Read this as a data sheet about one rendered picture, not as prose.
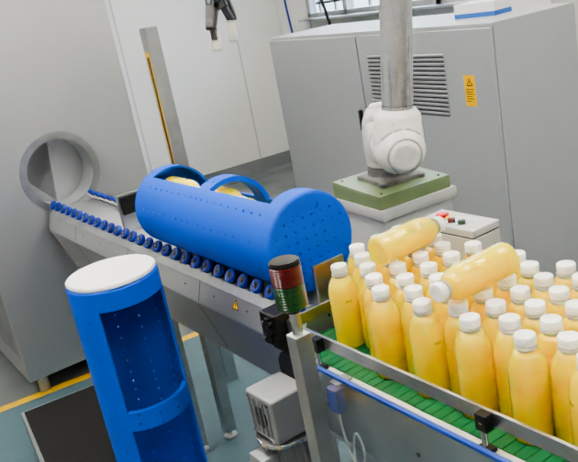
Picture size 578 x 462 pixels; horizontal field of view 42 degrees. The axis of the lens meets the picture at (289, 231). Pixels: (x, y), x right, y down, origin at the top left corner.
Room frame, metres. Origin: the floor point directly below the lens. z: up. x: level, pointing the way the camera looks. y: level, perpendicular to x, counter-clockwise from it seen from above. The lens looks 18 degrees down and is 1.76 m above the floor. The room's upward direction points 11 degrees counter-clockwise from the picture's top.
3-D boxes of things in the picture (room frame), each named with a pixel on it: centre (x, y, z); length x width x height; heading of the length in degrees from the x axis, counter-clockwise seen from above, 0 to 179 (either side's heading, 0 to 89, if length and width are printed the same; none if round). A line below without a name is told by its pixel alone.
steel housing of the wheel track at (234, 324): (2.79, 0.47, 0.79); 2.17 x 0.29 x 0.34; 32
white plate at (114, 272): (2.20, 0.56, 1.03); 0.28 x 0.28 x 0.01
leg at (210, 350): (2.83, 0.41, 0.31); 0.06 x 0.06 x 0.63; 32
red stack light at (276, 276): (1.38, 0.02, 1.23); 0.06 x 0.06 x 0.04
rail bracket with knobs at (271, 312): (1.75, 0.06, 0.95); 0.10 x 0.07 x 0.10; 122
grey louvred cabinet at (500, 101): (4.40, -0.79, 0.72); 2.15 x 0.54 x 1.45; 25
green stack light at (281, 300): (1.38, 0.02, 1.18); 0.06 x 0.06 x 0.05
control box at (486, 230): (1.87, -0.44, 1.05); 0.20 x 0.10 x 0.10; 32
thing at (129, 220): (3.03, 0.62, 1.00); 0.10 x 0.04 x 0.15; 122
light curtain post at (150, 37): (3.34, 0.42, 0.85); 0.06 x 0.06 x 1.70; 32
